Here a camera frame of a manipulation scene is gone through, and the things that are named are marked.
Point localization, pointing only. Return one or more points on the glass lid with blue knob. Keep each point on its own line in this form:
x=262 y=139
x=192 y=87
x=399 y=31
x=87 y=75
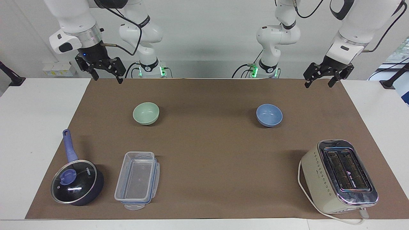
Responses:
x=74 y=182

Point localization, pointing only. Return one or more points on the blue bowl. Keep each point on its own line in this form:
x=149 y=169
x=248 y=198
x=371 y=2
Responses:
x=269 y=115

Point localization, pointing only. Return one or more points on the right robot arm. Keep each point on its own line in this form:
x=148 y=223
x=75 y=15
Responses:
x=76 y=19

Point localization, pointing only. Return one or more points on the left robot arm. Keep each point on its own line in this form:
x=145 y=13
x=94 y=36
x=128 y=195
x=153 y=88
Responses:
x=361 y=22

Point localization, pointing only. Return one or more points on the black stand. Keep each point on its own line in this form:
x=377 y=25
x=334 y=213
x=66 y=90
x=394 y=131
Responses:
x=12 y=78
x=394 y=78

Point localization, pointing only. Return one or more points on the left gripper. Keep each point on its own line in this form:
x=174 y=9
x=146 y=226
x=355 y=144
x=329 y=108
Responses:
x=336 y=63

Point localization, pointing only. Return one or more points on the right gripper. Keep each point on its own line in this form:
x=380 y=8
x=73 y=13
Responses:
x=92 y=52

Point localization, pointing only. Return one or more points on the green bowl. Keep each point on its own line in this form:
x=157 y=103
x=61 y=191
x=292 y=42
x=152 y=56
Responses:
x=146 y=113

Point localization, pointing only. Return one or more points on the clear plastic food container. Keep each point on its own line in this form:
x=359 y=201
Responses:
x=137 y=179

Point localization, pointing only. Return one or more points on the cream and chrome toaster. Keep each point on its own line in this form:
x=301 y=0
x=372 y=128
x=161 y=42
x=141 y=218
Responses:
x=338 y=177

